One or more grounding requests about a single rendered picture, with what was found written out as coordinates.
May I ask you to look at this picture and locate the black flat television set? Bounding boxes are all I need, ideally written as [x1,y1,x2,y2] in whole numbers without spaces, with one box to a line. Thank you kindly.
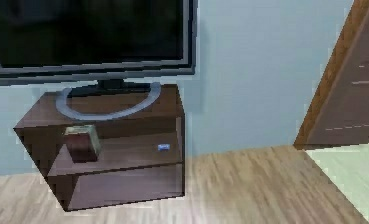
[0,0,199,122]

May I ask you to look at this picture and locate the dark brown television stand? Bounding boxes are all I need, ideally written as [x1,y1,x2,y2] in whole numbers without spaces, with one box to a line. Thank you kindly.
[13,83,187,213]

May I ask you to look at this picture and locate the dark red box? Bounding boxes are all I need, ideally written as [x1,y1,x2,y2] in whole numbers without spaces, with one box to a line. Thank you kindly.
[63,124,104,164]

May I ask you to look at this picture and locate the brown room door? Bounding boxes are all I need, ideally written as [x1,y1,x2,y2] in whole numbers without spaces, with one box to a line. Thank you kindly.
[293,0,369,151]

